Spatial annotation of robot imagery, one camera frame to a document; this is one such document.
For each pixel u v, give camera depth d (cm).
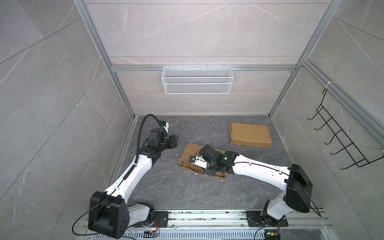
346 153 63
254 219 73
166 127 74
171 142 73
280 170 45
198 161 70
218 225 73
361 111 57
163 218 73
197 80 101
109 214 39
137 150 54
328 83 70
